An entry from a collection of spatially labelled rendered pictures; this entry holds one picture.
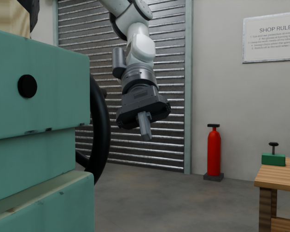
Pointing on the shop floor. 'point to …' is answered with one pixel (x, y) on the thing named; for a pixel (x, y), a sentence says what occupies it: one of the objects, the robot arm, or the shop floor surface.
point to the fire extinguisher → (213, 155)
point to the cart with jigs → (266, 204)
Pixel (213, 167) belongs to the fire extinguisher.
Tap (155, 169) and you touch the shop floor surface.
